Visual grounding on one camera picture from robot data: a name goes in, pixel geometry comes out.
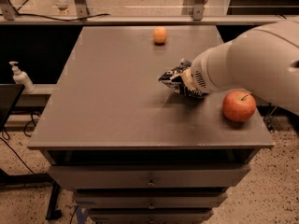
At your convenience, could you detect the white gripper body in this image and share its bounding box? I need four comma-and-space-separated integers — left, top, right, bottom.
191, 47, 231, 93

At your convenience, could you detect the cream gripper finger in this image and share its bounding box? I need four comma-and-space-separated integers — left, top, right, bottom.
180, 68, 196, 91

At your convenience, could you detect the blue chip bag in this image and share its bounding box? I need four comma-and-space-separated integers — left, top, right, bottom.
158, 59, 207, 99

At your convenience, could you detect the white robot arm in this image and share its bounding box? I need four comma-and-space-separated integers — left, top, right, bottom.
181, 20, 299, 115

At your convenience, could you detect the red apple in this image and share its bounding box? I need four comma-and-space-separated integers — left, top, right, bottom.
222, 91, 256, 122

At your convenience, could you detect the orange fruit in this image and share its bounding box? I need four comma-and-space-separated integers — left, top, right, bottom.
152, 27, 167, 44

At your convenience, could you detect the grey drawer cabinet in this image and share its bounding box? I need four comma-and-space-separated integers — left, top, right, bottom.
27, 24, 275, 224

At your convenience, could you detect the top grey drawer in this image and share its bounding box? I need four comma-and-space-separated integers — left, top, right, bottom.
49, 164, 250, 189

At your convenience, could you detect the grey drawer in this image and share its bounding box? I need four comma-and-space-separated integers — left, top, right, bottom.
74, 192, 227, 209
89, 209, 213, 224
49, 164, 250, 189

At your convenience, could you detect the middle grey drawer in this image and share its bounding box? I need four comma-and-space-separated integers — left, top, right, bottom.
74, 192, 227, 209

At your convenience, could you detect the bottom grey drawer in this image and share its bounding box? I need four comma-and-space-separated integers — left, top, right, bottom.
89, 209, 213, 224

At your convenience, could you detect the white pump bottle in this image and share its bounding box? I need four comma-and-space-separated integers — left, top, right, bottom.
9, 61, 35, 93

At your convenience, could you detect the black side table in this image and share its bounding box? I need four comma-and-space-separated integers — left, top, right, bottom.
0, 83, 63, 221

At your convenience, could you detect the metal rail frame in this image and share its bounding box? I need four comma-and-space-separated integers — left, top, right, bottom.
1, 0, 298, 25

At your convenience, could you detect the black cable on rail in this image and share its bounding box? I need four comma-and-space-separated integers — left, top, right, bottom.
0, 0, 110, 21

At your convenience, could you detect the black floor cable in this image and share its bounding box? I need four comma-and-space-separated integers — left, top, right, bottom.
0, 110, 41, 175

